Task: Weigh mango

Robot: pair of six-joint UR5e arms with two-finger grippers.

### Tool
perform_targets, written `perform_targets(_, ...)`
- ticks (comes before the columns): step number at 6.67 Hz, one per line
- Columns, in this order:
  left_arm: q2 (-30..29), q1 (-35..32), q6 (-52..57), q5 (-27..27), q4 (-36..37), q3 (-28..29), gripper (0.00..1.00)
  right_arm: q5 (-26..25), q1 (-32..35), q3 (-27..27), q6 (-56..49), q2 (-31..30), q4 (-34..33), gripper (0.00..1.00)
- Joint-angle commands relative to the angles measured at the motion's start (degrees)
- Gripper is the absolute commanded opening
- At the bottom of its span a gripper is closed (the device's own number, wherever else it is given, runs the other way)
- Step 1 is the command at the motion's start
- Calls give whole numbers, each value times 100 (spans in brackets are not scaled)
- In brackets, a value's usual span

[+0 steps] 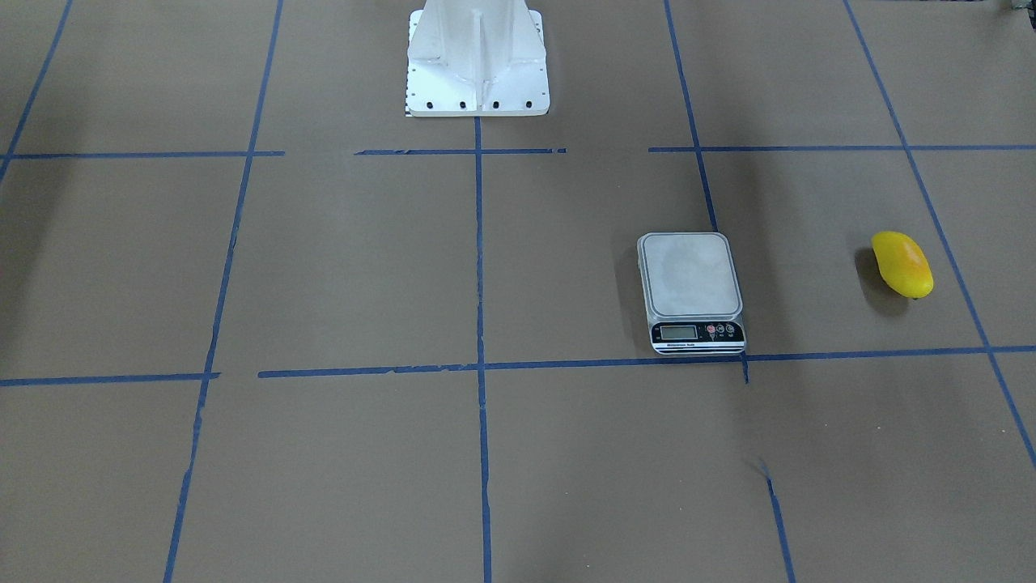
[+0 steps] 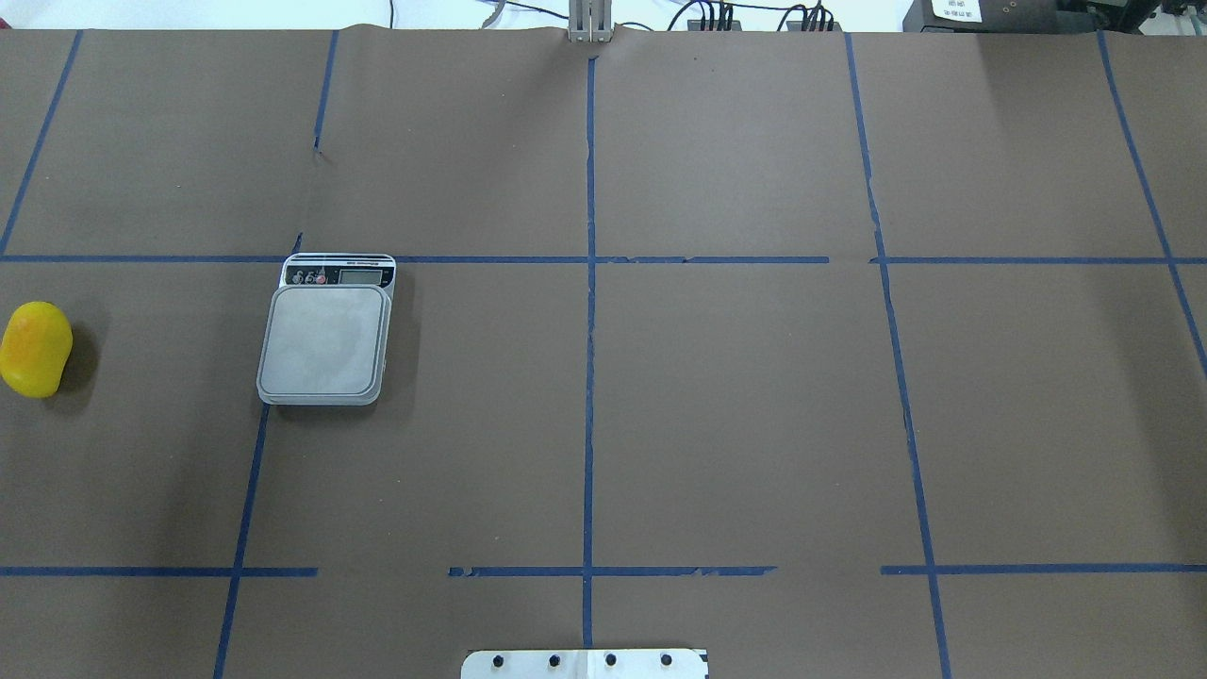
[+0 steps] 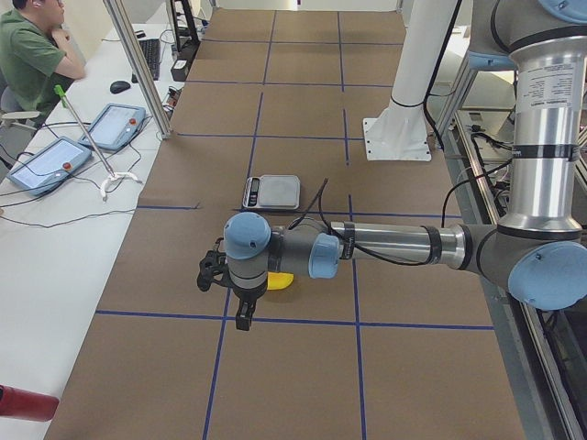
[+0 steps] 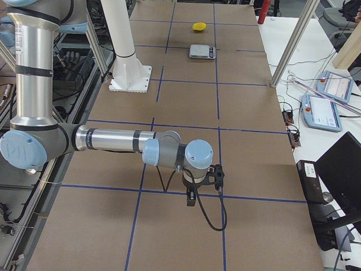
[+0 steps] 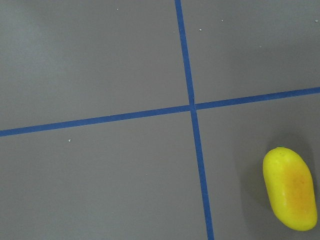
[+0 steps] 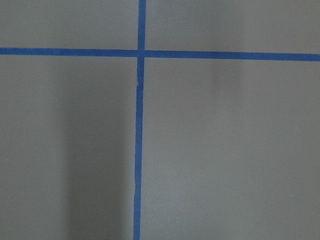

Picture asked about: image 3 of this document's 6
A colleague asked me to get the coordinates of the person in green shirt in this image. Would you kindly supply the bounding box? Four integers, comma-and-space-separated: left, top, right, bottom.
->
1, 0, 85, 124

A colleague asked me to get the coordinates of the yellow mango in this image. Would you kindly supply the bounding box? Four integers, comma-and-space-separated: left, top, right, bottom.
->
267, 272, 294, 291

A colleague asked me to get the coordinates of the black computer mouse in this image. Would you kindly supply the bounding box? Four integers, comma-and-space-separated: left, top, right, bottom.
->
109, 81, 131, 94

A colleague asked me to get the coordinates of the aluminium frame post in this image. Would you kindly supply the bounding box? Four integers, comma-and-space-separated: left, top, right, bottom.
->
103, 0, 172, 139

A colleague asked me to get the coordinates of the near teach pendant tablet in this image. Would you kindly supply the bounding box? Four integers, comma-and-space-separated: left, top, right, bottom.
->
7, 137, 91, 196

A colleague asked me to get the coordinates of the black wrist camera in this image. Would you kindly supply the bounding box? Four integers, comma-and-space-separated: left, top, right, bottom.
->
196, 249, 230, 292

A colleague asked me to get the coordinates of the teach pendant tablet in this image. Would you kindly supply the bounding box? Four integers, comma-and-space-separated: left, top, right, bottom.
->
7, 137, 91, 196
88, 103, 146, 151

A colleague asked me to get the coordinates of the far teach pendant tablet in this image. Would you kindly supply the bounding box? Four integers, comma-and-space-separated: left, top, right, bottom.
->
88, 103, 146, 151

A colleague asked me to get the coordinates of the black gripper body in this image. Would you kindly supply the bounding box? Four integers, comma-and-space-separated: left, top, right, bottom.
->
232, 282, 267, 303

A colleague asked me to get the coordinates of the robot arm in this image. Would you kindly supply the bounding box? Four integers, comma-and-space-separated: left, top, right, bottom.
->
213, 1, 586, 330

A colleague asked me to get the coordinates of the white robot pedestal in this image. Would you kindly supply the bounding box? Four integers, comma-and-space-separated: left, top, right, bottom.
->
363, 0, 460, 161

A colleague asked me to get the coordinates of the silver electronic kitchen scale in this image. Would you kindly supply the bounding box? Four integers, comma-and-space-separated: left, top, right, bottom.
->
242, 174, 301, 210

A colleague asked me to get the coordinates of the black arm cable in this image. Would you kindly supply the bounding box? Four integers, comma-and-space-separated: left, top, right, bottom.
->
287, 177, 499, 267

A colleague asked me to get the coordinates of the black keyboard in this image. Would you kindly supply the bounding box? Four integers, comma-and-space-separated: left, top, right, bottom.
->
138, 38, 161, 81

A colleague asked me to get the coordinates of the red fire extinguisher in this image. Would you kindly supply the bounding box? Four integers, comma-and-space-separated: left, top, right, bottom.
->
0, 385, 60, 422

